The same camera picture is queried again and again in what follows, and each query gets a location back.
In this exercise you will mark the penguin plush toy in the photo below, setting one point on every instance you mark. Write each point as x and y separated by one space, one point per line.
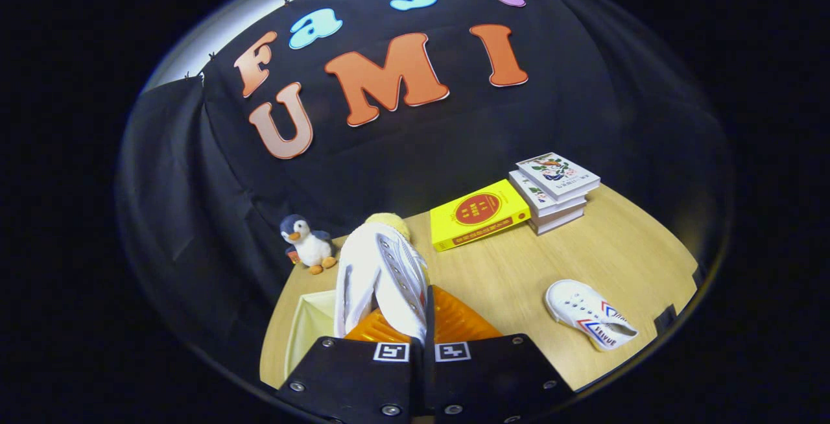
311 246

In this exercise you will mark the white canvas shoe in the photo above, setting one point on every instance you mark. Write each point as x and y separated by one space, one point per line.
587 314
389 275

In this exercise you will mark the yellow round plush toy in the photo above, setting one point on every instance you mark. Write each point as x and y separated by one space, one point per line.
389 222

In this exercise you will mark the yellow book with red circle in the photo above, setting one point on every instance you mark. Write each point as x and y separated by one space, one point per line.
476 213

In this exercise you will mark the white floral cover book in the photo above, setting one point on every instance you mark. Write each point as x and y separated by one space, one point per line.
557 174

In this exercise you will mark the beige fabric storage box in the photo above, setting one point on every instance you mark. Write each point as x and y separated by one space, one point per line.
311 327

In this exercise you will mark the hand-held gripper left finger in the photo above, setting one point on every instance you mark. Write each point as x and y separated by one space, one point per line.
350 378

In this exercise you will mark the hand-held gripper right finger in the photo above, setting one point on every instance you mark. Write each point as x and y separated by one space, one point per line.
430 320

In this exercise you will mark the black backdrop cloth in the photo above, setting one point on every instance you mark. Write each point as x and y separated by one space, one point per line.
583 113

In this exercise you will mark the black table edge bracket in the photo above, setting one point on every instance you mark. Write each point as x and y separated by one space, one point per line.
666 319

